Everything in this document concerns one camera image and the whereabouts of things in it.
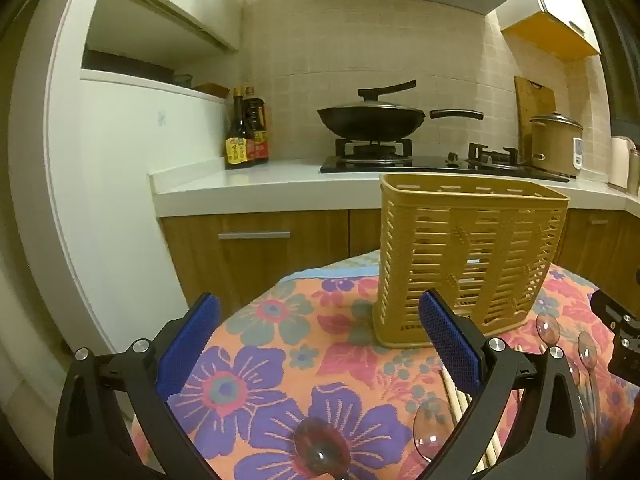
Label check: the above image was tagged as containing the grey canister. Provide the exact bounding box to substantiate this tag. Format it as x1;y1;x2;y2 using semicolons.
627;147;640;197

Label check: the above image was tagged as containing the floral patterned cloth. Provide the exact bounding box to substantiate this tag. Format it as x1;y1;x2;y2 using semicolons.
130;250;640;480

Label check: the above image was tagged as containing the wooden base cabinet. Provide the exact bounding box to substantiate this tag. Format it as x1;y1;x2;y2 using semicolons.
552;207;640;291
159;209;383;323

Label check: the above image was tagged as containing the silver cabinet handle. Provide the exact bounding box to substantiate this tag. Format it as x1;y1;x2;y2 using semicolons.
217;231;292;241

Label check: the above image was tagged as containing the wooden cutting board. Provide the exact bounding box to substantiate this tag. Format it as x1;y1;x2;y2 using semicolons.
513;75;557;161

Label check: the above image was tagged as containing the black wok lid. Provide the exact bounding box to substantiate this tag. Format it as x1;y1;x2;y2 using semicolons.
320;79;425;112

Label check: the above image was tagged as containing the clear plastic spoon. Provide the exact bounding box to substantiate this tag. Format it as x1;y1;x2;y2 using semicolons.
413;397;457;462
536;314;563;348
576;331;600;441
293;417;352;480

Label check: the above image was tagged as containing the white wall cabinet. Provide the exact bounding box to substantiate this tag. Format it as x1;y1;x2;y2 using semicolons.
82;0;246;86

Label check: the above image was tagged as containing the beige rice cooker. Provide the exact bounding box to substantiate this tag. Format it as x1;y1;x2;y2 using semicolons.
528;112;585;179

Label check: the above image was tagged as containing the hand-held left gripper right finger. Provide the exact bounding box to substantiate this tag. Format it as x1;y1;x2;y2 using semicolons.
419;289;588;480

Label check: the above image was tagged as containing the white thermos jug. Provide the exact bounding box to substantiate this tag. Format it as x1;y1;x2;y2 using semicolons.
607;135;632;191

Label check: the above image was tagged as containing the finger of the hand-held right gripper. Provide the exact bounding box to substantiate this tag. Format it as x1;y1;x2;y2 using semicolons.
590;287;640;378

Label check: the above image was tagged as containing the black wok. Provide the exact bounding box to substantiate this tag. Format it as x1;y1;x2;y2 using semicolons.
316;106;485;141

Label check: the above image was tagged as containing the black gas stove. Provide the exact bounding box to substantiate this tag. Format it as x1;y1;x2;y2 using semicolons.
319;137;572;183

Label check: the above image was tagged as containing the orange wall cabinet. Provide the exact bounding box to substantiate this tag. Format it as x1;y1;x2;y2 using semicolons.
500;0;602;59

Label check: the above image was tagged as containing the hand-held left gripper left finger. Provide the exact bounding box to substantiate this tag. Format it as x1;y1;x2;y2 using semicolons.
54;292;221;480

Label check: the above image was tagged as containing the yellow plastic utensil basket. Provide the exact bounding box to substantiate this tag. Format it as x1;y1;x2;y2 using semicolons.
372;172;571;350

